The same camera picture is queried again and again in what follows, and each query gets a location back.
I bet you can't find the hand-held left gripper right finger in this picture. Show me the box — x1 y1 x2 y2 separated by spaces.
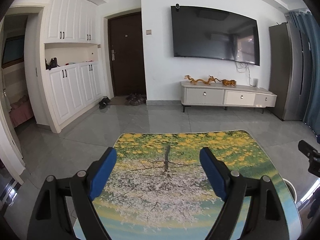
199 147 288 240

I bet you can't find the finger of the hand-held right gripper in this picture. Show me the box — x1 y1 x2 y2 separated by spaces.
298 140 320 158
308 158 320 176

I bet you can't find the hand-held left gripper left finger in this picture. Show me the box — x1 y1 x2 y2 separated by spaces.
27 147 117 240

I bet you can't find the white round trash bin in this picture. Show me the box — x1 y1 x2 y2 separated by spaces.
282 177 299 207

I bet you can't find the pair of black shoes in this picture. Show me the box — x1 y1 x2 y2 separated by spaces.
99 96 111 109

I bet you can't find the brown doormat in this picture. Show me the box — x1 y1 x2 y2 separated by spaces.
110 97 130 105

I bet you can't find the grey refrigerator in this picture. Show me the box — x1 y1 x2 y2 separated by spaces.
269 22 313 122

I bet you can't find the white television cabinet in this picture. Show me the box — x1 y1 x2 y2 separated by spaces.
180 81 277 114

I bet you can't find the blue curtain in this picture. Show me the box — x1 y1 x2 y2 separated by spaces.
287 11 320 133

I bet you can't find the pair of brown shoes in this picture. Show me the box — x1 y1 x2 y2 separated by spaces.
125 93 146 106

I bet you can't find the pink bed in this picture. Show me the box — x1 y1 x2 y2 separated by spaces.
10 95 34 128

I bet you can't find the dark brown door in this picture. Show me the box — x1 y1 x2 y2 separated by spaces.
107 12 147 97

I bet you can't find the black handbag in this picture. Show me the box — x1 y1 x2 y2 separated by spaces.
45 57 60 70

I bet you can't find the white wall cabinet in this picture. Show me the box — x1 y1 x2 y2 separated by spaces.
41 0 105 133

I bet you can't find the television cable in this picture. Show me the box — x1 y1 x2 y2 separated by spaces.
235 60 253 85

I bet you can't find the black wall television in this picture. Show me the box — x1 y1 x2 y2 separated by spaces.
171 5 260 66

